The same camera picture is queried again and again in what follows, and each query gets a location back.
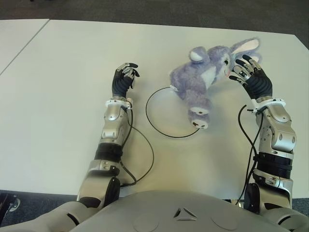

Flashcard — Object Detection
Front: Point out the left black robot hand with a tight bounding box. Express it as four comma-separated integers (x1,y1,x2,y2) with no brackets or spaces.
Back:
111,62,140,99

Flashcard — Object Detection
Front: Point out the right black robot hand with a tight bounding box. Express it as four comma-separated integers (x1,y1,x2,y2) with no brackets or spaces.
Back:
229,55,273,100

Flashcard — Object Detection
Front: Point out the purple plush bunny doll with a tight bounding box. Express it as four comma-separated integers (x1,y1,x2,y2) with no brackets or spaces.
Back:
169,37,263,131

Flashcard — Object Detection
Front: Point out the white plate black rim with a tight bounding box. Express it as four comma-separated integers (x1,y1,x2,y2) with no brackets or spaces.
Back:
145,87,201,139

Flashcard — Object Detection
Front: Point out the grey robot torso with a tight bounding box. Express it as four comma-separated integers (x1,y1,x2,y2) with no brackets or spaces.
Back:
0,189,309,232

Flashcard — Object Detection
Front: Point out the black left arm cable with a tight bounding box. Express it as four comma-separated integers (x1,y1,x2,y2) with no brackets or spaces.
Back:
119,107,155,187

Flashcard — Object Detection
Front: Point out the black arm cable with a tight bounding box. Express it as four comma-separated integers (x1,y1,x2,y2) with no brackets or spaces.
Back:
119,107,155,187
235,104,268,205

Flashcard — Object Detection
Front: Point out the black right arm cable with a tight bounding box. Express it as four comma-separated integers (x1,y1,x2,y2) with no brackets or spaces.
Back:
235,104,268,205

